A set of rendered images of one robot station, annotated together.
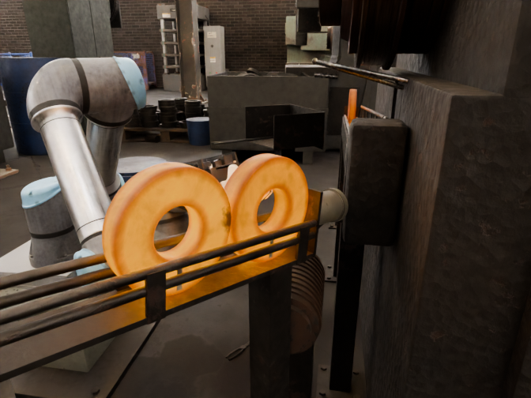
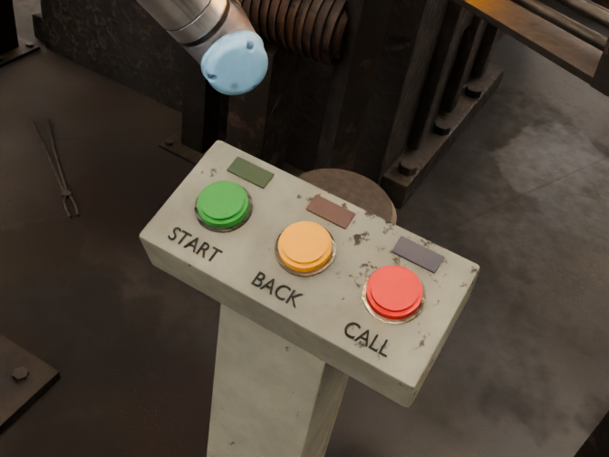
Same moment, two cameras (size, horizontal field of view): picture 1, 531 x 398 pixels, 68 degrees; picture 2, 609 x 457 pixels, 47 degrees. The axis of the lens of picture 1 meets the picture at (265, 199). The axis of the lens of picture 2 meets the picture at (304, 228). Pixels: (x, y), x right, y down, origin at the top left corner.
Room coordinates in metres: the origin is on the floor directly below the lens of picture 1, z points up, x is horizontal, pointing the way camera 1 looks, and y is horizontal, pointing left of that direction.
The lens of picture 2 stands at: (0.34, 0.98, 0.97)
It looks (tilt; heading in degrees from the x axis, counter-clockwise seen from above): 42 degrees down; 283
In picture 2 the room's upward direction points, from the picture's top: 11 degrees clockwise
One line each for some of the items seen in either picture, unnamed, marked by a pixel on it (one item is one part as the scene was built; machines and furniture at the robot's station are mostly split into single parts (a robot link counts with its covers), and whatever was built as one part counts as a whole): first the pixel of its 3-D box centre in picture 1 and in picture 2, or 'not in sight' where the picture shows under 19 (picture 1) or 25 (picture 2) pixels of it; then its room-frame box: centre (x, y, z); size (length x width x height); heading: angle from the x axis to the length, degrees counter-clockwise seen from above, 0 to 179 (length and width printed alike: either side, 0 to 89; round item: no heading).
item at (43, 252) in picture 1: (55, 241); not in sight; (1.03, 0.61, 0.40); 0.15 x 0.15 x 0.10
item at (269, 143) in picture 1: (281, 199); not in sight; (1.50, -0.07, 0.36); 0.26 x 0.20 x 0.72; 25
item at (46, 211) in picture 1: (50, 203); not in sight; (1.04, 0.61, 0.52); 0.13 x 0.12 x 0.14; 129
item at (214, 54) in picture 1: (194, 48); not in sight; (10.95, 1.84, 1.03); 1.54 x 0.94 x 2.05; 80
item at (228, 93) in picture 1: (271, 111); not in sight; (3.79, -0.06, 0.39); 1.03 x 0.83 x 0.79; 84
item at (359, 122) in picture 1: (374, 182); not in sight; (0.73, -0.21, 0.68); 0.11 x 0.08 x 0.24; 80
